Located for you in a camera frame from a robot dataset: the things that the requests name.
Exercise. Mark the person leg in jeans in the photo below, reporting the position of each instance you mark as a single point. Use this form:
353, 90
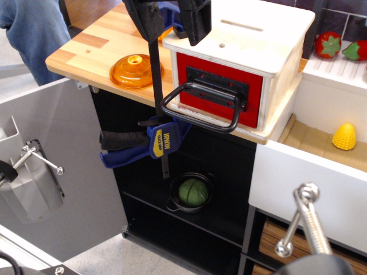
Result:
36, 29

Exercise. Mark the white wooden box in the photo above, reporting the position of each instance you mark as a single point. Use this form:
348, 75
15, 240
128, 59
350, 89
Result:
257, 37

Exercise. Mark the grey plastic door bin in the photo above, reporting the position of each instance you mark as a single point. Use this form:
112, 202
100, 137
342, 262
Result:
35, 194

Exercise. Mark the red toy strawberry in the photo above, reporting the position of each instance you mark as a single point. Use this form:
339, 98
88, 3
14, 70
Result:
356, 51
328, 44

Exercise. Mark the red toy strawberry right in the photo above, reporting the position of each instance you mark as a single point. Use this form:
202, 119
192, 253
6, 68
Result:
356, 51

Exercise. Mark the black metal drawer handle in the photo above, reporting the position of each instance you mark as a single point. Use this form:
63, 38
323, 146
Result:
204, 87

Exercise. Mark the small black pot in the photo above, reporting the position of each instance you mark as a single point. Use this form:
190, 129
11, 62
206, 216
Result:
174, 204

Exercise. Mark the silver clamp screw left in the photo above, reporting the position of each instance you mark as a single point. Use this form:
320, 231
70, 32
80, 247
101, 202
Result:
9, 172

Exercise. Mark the silver clamp screw right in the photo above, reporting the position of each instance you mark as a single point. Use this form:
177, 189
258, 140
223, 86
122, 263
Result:
305, 196

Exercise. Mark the white toy sink unit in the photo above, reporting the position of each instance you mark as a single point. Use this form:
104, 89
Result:
332, 92

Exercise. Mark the red drawer front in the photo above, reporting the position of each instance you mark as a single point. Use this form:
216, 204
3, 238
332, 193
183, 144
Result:
249, 117

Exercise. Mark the red toy strawberry left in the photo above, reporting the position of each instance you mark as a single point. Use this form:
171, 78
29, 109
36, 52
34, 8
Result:
328, 44

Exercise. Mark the green toy cabbage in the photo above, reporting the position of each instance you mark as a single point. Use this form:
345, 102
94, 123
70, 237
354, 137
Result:
193, 192

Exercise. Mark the blue Irwin bar clamp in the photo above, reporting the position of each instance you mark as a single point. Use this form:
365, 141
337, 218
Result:
161, 138

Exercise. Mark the yellow toy corn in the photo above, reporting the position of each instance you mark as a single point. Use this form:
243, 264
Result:
345, 137

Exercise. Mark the orange transparent pot lid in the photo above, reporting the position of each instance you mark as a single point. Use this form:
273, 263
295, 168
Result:
132, 72

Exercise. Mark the grey cabinet door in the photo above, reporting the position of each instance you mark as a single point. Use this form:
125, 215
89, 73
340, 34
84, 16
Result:
62, 117

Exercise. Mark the silver clamp screw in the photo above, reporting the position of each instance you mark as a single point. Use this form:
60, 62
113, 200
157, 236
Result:
9, 172
305, 196

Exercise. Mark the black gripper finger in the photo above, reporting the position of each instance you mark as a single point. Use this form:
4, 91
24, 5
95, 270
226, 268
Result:
147, 18
196, 17

